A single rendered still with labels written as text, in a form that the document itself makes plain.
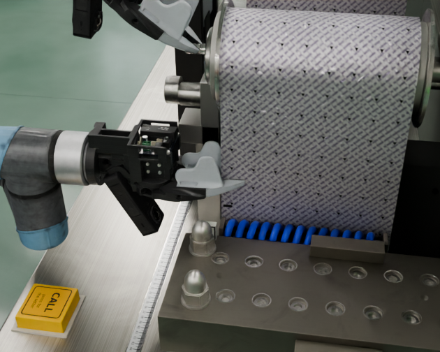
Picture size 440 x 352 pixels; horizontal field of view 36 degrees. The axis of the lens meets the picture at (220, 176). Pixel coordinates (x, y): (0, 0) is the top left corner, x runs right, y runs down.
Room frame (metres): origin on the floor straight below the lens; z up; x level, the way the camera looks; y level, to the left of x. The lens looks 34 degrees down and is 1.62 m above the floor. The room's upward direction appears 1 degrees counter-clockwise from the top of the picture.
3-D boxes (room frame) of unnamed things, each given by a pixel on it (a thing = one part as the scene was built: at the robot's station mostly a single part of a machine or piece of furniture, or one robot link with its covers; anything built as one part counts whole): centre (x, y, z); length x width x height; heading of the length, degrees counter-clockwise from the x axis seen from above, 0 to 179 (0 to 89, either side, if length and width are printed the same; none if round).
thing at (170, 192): (0.74, 0.06, 1.09); 0.09 x 0.05 x 0.02; 79
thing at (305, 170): (0.73, -0.12, 1.11); 0.23 x 0.01 x 0.18; 80
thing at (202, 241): (0.69, 0.02, 1.05); 0.04 x 0.04 x 0.04
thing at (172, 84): (0.86, 0.06, 1.18); 0.04 x 0.02 x 0.04; 170
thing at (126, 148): (0.77, 0.12, 1.12); 0.12 x 0.08 x 0.09; 80
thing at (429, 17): (0.77, -0.26, 1.25); 0.15 x 0.01 x 0.15; 170
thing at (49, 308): (0.70, 0.25, 0.91); 0.07 x 0.07 x 0.02; 80
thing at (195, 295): (0.59, 0.03, 1.05); 0.04 x 0.04 x 0.04
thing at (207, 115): (0.86, 0.03, 1.05); 0.06 x 0.05 x 0.31; 80
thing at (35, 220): (0.82, 0.28, 1.01); 0.11 x 0.08 x 0.11; 26
